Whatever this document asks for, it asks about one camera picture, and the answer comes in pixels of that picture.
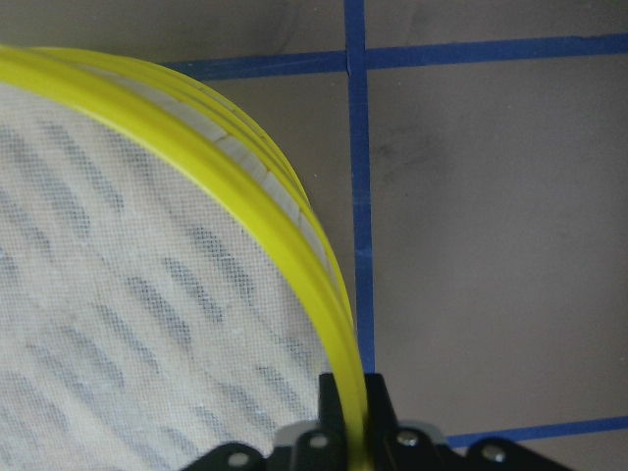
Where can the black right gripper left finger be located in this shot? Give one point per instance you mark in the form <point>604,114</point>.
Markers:
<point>318,444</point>

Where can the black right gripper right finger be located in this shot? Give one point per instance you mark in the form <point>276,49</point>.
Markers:
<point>399,445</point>

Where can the yellow steamer basket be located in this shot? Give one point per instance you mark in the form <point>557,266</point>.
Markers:
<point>165,284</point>

